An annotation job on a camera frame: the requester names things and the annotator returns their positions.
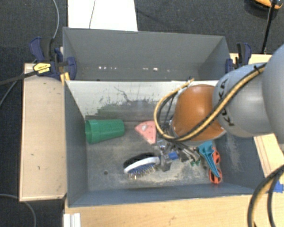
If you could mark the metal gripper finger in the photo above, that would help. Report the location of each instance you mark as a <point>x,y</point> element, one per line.
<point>162,150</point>
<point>165,166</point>

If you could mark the white and blue brush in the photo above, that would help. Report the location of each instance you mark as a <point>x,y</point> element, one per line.
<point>142,165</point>

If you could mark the pink triangular sponge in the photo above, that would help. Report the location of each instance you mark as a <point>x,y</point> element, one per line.
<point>147,130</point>

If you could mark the teal and orange plastic tool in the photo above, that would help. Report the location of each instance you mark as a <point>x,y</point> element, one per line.
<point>211,161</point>

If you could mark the green plastic cup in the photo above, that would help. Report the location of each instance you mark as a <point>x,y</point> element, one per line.
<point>104,131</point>

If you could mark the grey metal bin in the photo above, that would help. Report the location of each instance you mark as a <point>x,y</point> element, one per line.
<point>132,55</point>

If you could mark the pale wood board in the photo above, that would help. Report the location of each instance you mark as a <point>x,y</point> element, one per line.
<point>43,131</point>

